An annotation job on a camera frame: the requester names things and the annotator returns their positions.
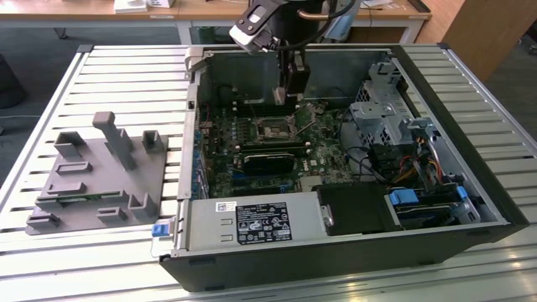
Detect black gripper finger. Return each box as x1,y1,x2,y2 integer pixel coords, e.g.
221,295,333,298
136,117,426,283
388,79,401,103
276,48,292,94
287,50,312,101

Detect CPU socket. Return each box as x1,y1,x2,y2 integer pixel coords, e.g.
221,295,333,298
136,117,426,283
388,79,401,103
255,116,301,144

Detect black RAM slot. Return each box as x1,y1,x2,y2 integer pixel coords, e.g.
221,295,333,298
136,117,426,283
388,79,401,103
232,101,295,109
235,107,297,116

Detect white papers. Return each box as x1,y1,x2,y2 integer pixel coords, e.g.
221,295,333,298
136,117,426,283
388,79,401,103
361,0,404,10

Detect silver metal drive cage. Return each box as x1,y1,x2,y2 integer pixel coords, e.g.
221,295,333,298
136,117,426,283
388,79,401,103
348,61,420,148

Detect grey case latch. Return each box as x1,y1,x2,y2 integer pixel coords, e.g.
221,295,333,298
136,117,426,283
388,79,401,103
184,47,207,72

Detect black RAM stick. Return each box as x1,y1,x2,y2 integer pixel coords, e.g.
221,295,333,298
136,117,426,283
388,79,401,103
241,147,307,155
239,141,305,149

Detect green motherboard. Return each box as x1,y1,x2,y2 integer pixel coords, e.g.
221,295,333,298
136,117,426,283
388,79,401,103
195,100,357,201

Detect black graphics card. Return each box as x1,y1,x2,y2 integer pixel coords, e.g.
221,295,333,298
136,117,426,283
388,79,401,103
241,152,297,176

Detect silver chipset heatsink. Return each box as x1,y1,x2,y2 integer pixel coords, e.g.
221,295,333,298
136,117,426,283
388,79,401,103
301,176,325,191

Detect plain white box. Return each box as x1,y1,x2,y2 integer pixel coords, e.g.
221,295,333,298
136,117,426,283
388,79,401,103
113,0,148,14

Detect black plastic shroud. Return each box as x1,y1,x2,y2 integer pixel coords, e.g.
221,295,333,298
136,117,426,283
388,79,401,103
315,184,405,237

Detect wooden cabinet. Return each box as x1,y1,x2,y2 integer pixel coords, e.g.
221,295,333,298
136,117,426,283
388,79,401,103
417,0,537,83

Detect blue disk carrier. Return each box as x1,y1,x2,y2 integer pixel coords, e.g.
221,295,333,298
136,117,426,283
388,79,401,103
388,187,420,207

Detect silver power supply unit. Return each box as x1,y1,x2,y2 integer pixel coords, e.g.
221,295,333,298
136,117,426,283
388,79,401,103
171,191,335,252

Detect black hard disk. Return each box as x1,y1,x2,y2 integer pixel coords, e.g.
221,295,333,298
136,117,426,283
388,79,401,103
393,201,458,231

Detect light wooden desk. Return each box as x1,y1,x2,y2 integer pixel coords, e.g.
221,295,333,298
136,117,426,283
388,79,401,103
0,0,433,45

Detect grey parts rack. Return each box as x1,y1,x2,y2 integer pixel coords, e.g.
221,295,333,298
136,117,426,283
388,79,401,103
25,111,169,235

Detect blue power supply latch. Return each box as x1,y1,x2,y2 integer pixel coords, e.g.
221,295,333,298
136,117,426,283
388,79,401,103
151,220,173,237

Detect black PC case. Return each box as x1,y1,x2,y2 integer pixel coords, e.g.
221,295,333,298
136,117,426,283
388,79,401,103
157,43,530,292

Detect green RAM stick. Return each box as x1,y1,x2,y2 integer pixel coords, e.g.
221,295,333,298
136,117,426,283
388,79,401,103
56,194,104,203

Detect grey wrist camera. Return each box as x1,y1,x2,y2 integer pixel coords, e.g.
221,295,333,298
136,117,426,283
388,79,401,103
228,0,280,56

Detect black data wire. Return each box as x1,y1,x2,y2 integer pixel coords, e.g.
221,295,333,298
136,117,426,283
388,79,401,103
339,109,393,184

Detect coloured wire bundle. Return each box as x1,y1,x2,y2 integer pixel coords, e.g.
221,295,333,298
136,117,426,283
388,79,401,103
393,150,442,184

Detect silver metal handle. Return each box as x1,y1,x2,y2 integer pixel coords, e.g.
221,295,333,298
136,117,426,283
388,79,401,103
320,204,336,228

